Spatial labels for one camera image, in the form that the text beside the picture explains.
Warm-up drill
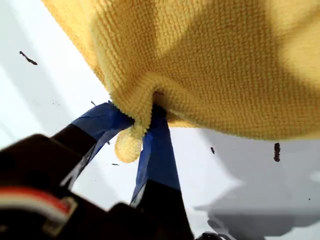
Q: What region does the yellow microfibre towel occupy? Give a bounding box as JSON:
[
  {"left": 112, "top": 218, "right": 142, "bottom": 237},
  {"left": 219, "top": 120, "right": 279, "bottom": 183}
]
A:
[{"left": 41, "top": 0, "right": 320, "bottom": 163}]

